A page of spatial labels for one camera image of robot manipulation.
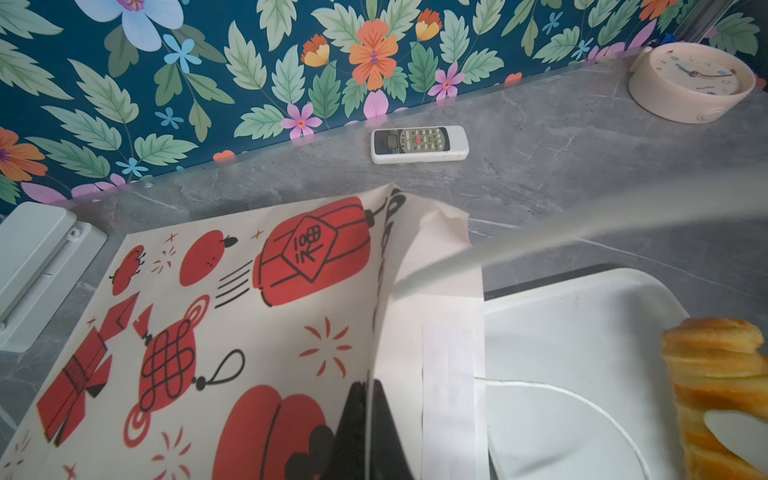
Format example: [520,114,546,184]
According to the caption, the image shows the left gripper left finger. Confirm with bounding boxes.
[323,382,366,480]

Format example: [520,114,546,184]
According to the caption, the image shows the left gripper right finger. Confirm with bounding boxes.
[367,380,414,480]

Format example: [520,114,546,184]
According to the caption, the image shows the red white paper bag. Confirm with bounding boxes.
[1,184,489,479]

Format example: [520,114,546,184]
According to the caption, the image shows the long twisted bread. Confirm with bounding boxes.
[661,317,767,479]

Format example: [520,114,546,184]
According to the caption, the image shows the metal tongs white tips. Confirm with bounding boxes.
[703,410,767,474]

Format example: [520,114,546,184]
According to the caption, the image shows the white rectangular tray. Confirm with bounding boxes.
[485,268,687,479]

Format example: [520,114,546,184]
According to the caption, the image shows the white remote control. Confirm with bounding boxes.
[370,125,469,165]

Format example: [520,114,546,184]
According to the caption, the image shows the white plastic box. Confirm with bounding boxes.
[1,202,107,353]

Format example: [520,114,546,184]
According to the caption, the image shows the pink round clock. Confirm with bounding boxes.
[628,42,756,124]

